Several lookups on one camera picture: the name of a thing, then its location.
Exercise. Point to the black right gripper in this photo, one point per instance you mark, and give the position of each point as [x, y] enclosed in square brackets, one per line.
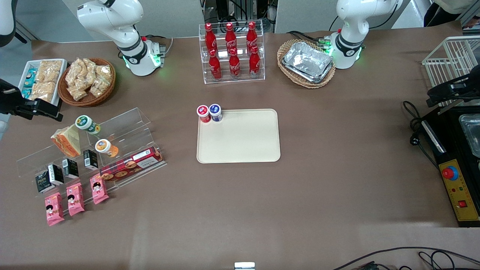
[8, 98]

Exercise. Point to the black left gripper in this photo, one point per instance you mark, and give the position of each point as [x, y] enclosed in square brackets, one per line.
[471, 83]

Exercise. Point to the triangle sandwich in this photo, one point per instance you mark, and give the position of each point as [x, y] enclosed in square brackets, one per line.
[67, 141]

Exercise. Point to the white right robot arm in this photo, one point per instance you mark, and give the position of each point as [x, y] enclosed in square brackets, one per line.
[112, 22]

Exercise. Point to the white rectangular plastic tray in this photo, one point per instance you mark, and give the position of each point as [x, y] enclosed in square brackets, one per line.
[23, 73]

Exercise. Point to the aluminium foil tray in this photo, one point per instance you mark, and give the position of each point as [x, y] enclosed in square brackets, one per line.
[307, 60]
[304, 77]

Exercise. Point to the cream plastic serving tray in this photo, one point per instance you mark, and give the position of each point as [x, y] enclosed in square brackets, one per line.
[240, 138]

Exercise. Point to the rice cracker pack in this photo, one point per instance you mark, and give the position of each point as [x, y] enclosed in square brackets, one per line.
[49, 70]
[43, 92]

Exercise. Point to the small blue snack pack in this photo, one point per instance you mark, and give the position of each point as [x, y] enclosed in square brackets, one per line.
[26, 93]
[30, 77]

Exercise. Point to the black machine with yellow panel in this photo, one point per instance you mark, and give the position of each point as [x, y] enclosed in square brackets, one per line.
[452, 131]

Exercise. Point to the clear bag of snacks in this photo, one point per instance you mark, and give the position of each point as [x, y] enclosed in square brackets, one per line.
[76, 71]
[77, 93]
[99, 87]
[104, 72]
[90, 67]

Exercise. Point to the green cap yogurt bottle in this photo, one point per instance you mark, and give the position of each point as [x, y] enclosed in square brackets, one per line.
[86, 123]

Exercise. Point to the shiny metal container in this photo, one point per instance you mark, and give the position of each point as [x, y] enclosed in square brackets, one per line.
[471, 133]

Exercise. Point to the dark brown wicker basket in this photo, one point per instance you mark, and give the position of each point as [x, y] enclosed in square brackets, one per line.
[90, 101]

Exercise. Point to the small black drink carton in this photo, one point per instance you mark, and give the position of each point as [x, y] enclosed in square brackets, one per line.
[56, 174]
[42, 181]
[90, 159]
[70, 168]

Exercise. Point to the orange cap yogurt bottle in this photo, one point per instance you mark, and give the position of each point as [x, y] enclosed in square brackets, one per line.
[105, 147]

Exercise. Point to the red emergency stop button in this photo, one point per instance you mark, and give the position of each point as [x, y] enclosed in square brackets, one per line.
[449, 173]

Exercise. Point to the person in dark clothes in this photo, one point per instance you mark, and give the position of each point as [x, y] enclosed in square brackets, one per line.
[435, 15]

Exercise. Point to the clear acrylic tiered shelf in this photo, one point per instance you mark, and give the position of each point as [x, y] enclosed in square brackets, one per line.
[127, 127]

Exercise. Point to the pink snack pack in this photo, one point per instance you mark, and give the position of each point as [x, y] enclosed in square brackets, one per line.
[99, 189]
[54, 209]
[75, 199]

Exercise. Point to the red tartan cookie box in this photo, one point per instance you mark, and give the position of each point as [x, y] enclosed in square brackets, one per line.
[129, 165]

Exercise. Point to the red cap yogurt bottle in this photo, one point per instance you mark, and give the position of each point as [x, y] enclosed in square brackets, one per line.
[203, 112]

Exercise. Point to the light woven wicker basket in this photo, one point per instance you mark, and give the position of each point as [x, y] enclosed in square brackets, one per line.
[287, 48]

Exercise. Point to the blue cap yogurt bottle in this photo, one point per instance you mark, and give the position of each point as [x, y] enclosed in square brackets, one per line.
[215, 111]

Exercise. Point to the red cola bottle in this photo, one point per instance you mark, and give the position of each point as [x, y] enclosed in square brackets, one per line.
[251, 35]
[254, 63]
[215, 67]
[234, 65]
[209, 37]
[230, 36]

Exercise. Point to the clear acrylic bottle rack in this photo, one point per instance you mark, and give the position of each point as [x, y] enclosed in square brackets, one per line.
[243, 77]

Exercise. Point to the aluminium frame rail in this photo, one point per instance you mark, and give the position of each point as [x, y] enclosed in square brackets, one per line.
[470, 15]

